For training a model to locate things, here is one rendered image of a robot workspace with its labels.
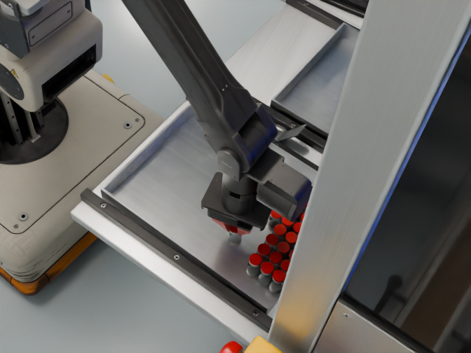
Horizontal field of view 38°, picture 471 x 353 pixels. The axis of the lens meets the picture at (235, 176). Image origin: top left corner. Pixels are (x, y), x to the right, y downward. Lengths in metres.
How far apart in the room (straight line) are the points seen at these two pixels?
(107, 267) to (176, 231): 0.98
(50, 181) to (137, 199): 0.79
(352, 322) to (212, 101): 0.30
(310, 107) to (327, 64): 0.12
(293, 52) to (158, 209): 0.45
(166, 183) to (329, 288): 0.52
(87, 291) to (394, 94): 1.67
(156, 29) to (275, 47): 0.64
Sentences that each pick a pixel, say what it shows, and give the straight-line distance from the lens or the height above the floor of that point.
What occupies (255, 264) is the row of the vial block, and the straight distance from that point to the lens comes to 1.08.
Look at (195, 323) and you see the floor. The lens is 2.03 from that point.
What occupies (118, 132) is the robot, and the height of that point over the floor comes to 0.28.
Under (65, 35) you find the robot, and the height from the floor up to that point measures 0.80.
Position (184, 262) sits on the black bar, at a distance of 1.11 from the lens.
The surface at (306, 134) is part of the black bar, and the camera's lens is 1.26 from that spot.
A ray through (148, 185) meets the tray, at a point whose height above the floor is 0.88.
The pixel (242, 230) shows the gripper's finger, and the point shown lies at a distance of 1.04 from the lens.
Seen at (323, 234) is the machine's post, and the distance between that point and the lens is 0.68.
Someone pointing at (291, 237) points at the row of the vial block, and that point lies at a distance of 1.11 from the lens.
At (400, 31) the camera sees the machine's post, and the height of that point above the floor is 1.59.
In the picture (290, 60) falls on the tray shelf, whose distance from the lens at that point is 1.40.
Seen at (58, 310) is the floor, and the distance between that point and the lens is 2.08.
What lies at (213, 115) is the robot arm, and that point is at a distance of 0.85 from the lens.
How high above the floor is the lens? 1.90
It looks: 57 degrees down
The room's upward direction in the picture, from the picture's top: 7 degrees clockwise
